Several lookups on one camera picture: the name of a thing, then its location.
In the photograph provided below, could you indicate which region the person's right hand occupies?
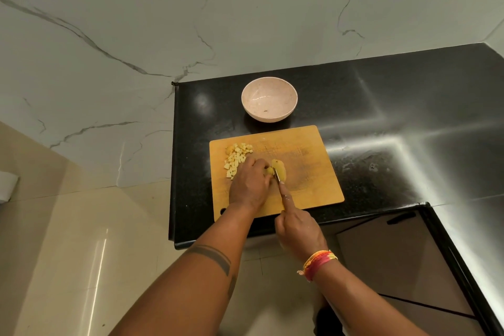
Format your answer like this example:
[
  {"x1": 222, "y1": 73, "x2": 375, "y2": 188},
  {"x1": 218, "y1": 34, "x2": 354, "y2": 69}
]
[{"x1": 274, "y1": 181, "x2": 330, "y2": 264}]

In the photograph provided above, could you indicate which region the person's left hand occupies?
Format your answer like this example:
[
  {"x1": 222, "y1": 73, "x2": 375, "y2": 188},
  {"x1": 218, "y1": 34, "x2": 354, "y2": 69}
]
[{"x1": 228, "y1": 156, "x2": 275, "y2": 217}]

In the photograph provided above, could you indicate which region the yellow handled kitchen knife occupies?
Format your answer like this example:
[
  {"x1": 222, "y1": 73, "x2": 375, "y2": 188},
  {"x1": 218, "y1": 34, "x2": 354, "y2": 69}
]
[{"x1": 273, "y1": 168, "x2": 287, "y2": 213}]

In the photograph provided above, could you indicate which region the pile of diced potato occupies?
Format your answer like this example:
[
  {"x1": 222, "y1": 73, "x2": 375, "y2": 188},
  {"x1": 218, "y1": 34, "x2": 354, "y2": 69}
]
[{"x1": 223, "y1": 142, "x2": 255, "y2": 181}]

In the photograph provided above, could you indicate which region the yellow potato half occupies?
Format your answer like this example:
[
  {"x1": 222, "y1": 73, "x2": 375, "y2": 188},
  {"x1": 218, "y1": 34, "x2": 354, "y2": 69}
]
[{"x1": 270, "y1": 159, "x2": 288, "y2": 184}]

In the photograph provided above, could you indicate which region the pink speckled bowl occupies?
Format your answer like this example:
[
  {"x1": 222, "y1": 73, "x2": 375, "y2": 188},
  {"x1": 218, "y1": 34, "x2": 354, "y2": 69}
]
[{"x1": 240, "y1": 76, "x2": 299, "y2": 124}]

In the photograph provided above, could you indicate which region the person's left forearm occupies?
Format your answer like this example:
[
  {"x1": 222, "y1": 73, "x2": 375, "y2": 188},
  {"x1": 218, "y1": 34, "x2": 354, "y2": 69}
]
[{"x1": 108, "y1": 205, "x2": 257, "y2": 336}]

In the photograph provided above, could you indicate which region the person's foot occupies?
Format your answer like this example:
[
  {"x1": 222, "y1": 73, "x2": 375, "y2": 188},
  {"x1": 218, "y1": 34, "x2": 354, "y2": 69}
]
[{"x1": 313, "y1": 302, "x2": 346, "y2": 336}]

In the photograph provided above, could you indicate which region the wooden cutting board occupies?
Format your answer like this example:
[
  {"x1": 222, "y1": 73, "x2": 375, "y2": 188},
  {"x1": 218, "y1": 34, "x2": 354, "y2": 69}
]
[{"x1": 208, "y1": 125, "x2": 345, "y2": 223}]

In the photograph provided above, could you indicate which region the red orange thread bracelet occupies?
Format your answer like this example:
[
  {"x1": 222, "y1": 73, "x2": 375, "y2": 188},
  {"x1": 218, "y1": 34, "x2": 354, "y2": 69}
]
[{"x1": 296, "y1": 249, "x2": 339, "y2": 284}]

